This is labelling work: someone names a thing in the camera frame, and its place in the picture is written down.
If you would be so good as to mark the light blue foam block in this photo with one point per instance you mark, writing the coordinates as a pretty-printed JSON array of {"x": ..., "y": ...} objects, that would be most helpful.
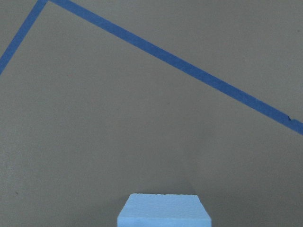
[{"x": 163, "y": 210}]

